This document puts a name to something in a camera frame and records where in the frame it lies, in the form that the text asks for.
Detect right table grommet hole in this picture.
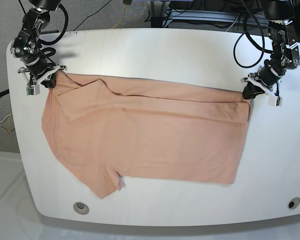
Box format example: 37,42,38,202
288,197,300,210

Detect aluminium frame rail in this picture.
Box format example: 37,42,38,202
164,9,268,28

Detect yellow floor cable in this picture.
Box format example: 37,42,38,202
111,2,126,30

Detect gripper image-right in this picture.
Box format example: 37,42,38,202
242,66,286,100

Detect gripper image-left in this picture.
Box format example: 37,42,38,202
23,57,57,89

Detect table grommet hole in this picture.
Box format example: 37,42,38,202
73,202,90,215
288,197,300,210

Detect peach orange T-shirt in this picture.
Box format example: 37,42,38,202
41,71,252,199

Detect black floor cable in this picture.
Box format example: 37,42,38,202
73,0,113,32

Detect left table grommet hole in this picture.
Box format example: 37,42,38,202
73,202,90,215

